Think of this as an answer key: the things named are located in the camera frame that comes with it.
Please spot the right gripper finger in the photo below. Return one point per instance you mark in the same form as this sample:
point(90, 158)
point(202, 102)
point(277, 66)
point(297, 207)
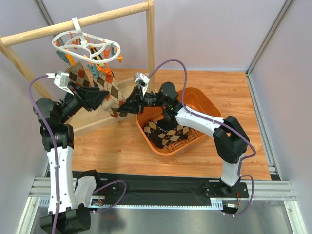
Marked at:
point(130, 108)
point(134, 98)

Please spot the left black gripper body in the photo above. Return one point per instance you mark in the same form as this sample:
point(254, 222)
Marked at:
point(81, 98)

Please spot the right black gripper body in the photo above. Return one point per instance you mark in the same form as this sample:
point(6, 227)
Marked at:
point(140, 100)

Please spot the orange brown argyle sock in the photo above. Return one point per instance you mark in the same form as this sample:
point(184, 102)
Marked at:
point(115, 98)

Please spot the black sock yellow trim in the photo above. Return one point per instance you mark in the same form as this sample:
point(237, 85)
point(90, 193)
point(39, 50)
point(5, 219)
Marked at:
point(98, 56)

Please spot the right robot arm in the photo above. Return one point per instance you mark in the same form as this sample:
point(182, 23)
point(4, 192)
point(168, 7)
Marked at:
point(230, 139)

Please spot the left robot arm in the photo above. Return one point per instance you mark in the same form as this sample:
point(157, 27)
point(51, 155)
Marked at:
point(68, 211)

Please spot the white round clip hanger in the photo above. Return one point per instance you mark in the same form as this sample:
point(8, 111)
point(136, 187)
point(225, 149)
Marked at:
point(74, 45)

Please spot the orange plastic basket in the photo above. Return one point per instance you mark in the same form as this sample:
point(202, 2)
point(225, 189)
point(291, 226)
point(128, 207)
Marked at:
point(193, 98)

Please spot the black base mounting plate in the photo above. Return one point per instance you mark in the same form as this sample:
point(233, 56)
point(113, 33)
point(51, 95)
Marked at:
point(113, 186)

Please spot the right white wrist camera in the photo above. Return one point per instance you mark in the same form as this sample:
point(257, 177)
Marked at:
point(142, 81)

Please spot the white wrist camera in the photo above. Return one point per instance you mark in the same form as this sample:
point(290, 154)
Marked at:
point(61, 80)
point(142, 81)

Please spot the wooden drying rack frame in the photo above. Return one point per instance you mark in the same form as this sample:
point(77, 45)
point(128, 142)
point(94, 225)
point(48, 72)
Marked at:
point(84, 122)

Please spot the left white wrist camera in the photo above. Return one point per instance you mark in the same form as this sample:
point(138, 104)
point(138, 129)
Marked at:
point(61, 80)

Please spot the aluminium slotted rail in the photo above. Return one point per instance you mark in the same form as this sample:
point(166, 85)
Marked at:
point(258, 190)

